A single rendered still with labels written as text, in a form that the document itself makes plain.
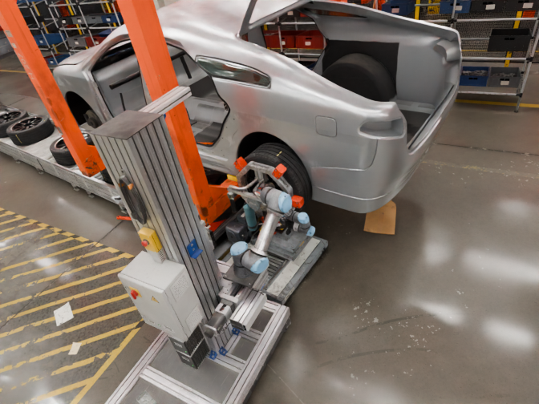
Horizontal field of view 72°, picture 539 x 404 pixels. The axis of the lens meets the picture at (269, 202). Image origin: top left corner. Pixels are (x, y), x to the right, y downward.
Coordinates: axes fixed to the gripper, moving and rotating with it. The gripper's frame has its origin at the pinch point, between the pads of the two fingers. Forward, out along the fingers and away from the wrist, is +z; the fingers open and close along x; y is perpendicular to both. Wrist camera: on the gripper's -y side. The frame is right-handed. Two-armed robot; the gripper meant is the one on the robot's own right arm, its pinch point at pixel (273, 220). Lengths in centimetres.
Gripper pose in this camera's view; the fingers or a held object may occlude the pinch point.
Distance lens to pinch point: 290.6
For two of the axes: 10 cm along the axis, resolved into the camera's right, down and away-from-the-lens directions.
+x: -5.8, 5.8, -5.7
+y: -1.7, -7.7, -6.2
